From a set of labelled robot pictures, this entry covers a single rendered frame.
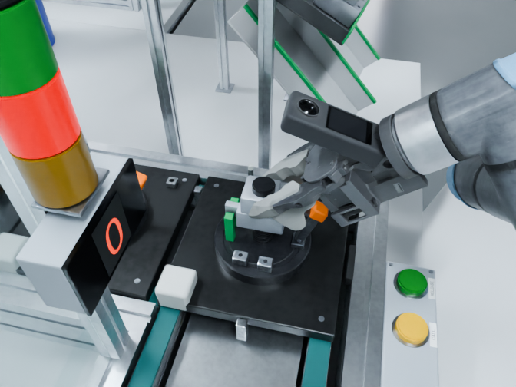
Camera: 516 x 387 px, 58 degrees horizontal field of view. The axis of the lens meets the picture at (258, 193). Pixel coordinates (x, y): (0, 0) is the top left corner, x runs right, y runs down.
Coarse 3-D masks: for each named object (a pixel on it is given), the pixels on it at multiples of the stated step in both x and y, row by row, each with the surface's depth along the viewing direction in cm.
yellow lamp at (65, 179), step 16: (80, 144) 33; (16, 160) 32; (32, 160) 31; (48, 160) 31; (64, 160) 32; (80, 160) 33; (32, 176) 32; (48, 176) 32; (64, 176) 33; (80, 176) 34; (96, 176) 36; (32, 192) 34; (48, 192) 33; (64, 192) 34; (80, 192) 35
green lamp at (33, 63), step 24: (24, 0) 25; (0, 24) 25; (24, 24) 26; (0, 48) 25; (24, 48) 26; (48, 48) 28; (0, 72) 26; (24, 72) 27; (48, 72) 28; (0, 96) 27
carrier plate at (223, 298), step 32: (224, 192) 76; (192, 224) 71; (320, 224) 71; (192, 256) 67; (320, 256) 67; (224, 288) 63; (256, 288) 63; (288, 288) 63; (320, 288) 63; (256, 320) 60; (288, 320) 60; (320, 320) 60
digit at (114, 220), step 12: (120, 204) 40; (108, 216) 39; (120, 216) 41; (96, 228) 37; (108, 228) 39; (120, 228) 41; (96, 240) 37; (108, 240) 39; (120, 240) 42; (108, 252) 40; (120, 252) 42; (108, 264) 40
